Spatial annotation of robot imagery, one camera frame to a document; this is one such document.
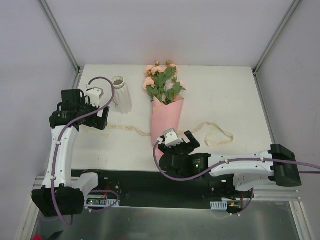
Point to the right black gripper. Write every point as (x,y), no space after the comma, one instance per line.
(184,146)

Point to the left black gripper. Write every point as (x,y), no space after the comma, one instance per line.
(100,118)

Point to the cream printed ribbon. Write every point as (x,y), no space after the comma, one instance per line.
(215,137)

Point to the pink wrapping paper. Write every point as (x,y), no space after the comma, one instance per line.
(165,117)

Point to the pale pink rose stem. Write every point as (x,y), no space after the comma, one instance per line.
(172,89)

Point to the small bud flower stem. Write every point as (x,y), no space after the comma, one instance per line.
(170,71)

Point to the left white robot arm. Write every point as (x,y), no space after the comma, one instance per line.
(58,191)

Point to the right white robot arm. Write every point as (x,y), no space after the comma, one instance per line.
(277,165)

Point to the white ribbed vase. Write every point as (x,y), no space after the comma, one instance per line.
(122,98)

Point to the red object at bottom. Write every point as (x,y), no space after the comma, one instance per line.
(37,237)

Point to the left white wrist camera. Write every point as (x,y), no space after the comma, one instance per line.
(93,95)

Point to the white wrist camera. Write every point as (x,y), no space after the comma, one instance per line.
(171,138)
(93,95)

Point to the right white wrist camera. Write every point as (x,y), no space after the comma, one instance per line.
(171,138)

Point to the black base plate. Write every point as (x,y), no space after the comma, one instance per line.
(149,189)

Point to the right white cable duct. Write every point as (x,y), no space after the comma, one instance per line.
(219,205)

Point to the white cable duct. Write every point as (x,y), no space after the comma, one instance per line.
(98,202)
(219,205)

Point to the aluminium front rail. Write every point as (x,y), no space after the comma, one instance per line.
(274,193)

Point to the left white cable duct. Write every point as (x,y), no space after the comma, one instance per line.
(98,202)

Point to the left aluminium frame post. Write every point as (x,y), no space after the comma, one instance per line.
(44,5)

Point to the aluminium frame post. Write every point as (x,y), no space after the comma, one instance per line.
(277,34)
(44,5)

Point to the right aluminium frame post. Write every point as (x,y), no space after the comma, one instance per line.
(277,34)

